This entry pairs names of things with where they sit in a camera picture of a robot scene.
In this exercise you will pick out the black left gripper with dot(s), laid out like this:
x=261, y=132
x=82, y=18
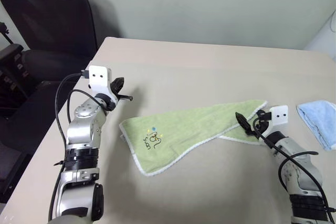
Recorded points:
x=115, y=90

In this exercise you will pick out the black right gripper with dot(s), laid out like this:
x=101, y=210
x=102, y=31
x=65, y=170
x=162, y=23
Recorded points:
x=260, y=126

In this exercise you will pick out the green towel with embroidered logo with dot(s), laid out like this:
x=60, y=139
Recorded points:
x=183, y=132

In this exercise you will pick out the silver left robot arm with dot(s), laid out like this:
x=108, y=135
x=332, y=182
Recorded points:
x=82, y=127

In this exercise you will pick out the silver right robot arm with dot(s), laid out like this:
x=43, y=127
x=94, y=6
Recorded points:
x=299, y=163

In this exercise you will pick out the blue cloth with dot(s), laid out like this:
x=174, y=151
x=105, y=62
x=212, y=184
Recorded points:
x=319, y=123

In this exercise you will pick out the black office chair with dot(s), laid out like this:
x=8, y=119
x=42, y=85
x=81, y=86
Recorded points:
x=52, y=37

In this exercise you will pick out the black adjustable armrest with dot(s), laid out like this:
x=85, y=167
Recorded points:
x=10, y=61

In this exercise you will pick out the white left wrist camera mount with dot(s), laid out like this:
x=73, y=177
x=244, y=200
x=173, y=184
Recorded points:
x=98, y=78

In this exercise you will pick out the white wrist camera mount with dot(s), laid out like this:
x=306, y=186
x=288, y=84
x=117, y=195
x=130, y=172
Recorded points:
x=280, y=115
x=98, y=78

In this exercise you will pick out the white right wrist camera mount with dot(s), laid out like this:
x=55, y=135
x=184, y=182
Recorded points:
x=280, y=115

